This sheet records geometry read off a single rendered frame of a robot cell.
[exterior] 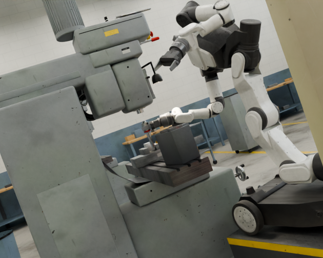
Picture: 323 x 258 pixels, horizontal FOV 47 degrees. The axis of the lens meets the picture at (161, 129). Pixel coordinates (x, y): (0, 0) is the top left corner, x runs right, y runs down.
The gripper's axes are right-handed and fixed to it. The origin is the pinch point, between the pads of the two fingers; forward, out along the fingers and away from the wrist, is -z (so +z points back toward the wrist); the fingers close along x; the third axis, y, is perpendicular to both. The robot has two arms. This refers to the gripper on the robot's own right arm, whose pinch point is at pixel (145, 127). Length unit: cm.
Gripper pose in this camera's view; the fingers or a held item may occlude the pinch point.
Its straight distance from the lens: 247.4
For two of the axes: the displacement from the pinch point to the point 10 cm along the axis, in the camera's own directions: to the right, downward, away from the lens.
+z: 9.4, -3.5, 0.3
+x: 0.4, 0.3, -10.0
